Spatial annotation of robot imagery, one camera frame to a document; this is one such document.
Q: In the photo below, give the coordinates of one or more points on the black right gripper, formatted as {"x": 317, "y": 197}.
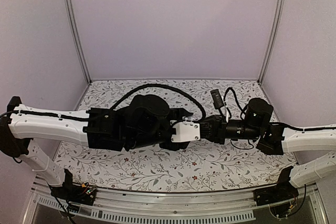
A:
{"x": 217, "y": 132}

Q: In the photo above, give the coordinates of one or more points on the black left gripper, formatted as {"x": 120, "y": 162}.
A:
{"x": 178, "y": 114}

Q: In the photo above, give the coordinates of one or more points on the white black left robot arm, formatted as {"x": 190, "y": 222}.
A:
{"x": 146, "y": 121}

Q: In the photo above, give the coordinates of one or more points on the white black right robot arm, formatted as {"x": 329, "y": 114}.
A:
{"x": 276, "y": 138}

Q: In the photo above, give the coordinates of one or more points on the floral patterned table mat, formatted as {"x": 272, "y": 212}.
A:
{"x": 203, "y": 166}

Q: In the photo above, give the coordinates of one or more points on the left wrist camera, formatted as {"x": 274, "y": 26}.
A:
{"x": 185, "y": 131}

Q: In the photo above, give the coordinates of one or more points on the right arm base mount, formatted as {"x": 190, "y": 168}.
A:
{"x": 280, "y": 198}

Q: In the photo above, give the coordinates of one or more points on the front aluminium rail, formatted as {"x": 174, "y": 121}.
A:
{"x": 123, "y": 206}

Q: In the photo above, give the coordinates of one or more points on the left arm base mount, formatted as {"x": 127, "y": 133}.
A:
{"x": 70, "y": 192}

